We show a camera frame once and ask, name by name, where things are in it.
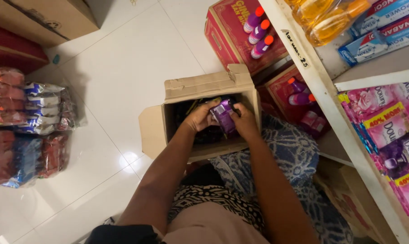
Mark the person's right hand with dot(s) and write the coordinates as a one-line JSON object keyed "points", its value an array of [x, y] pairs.
{"points": [[245, 122]]}

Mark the purple sachet pack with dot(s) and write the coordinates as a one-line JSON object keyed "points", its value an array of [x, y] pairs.
{"points": [[223, 117]]}

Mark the plastic bundle of snack packets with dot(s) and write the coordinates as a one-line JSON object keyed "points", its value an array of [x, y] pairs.
{"points": [[28, 101]]}

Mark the person's blue patterned clothing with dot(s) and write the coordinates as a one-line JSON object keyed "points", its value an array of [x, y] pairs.
{"points": [[258, 189]]}

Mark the white shelf rack with goods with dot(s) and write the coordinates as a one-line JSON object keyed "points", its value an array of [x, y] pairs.
{"points": [[360, 101]]}

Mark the open brown cardboard box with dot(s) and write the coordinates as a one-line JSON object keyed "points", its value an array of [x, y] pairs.
{"points": [[197, 111]]}

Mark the dark red box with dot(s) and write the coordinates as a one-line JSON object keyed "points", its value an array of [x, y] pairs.
{"points": [[13, 50]]}

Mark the person's left hand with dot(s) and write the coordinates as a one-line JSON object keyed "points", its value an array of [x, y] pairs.
{"points": [[198, 118]]}

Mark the large brown cardboard box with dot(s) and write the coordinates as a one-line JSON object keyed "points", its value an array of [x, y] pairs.
{"points": [[45, 18]]}

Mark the red cardboard carton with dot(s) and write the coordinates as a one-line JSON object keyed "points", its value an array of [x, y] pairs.
{"points": [[289, 98], [238, 37]]}

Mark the plastic bundle red blue packets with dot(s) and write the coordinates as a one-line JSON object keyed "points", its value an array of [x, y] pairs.
{"points": [[25, 157]]}

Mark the purple bottle with orange cap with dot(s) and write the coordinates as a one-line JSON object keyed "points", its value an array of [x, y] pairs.
{"points": [[253, 20], [262, 47], [297, 85], [301, 99], [258, 32]]}

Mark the brown carton with red print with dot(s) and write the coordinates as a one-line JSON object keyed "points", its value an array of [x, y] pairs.
{"points": [[346, 200]]}

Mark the person's right fingers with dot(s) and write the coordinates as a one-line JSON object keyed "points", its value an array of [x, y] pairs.
{"points": [[237, 111]]}

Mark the pink sachet bundle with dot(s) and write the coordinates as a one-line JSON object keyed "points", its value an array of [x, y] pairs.
{"points": [[313, 123]]}

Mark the dark sachets in box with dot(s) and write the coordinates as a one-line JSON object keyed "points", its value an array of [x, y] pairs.
{"points": [[190, 115]]}

